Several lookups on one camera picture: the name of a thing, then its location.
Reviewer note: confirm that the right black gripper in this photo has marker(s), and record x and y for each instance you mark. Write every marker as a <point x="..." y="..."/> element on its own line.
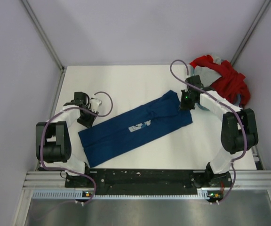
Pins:
<point x="183" y="106"/>

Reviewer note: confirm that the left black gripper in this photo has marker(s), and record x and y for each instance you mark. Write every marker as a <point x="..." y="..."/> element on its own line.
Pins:
<point x="88" y="123"/>

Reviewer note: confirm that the blue t shirt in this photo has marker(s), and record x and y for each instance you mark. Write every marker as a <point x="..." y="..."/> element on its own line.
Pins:
<point x="133" y="128"/>

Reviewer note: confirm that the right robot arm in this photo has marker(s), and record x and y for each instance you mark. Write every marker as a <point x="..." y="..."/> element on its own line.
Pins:
<point x="238" y="130"/>

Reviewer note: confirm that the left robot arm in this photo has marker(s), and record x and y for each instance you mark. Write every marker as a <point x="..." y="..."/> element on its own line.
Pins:
<point x="53" y="144"/>

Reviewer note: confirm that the grey t shirt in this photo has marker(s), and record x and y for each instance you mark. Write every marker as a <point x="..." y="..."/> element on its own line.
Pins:
<point x="213" y="59"/>

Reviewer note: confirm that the red t shirt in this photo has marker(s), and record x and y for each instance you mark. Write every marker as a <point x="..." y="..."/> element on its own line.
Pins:
<point x="231" y="82"/>

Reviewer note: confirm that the light blue laundry basket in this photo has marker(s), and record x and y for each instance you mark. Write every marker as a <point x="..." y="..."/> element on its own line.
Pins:
<point x="237" y="99"/>

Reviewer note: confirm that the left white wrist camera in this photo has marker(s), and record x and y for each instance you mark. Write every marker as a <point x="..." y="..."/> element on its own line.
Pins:
<point x="94" y="104"/>

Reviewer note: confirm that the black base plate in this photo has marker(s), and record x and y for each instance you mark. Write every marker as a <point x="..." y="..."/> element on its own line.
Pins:
<point x="144" y="181"/>

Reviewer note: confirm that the light blue cable duct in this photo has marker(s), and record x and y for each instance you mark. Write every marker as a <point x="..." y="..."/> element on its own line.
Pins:
<point x="82" y="195"/>

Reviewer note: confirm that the aluminium frame rail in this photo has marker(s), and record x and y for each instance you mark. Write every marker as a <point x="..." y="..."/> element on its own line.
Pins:
<point x="245" y="180"/>

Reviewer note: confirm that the right aluminium corner post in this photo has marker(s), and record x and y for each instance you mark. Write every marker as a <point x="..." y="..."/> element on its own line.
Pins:
<point x="252" y="28"/>

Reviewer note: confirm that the aluminium corner post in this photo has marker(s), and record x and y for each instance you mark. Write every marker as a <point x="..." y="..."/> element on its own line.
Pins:
<point x="40" y="31"/>
<point x="252" y="28"/>

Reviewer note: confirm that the left aluminium corner post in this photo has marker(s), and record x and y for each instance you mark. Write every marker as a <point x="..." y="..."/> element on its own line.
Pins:
<point x="40" y="31"/>

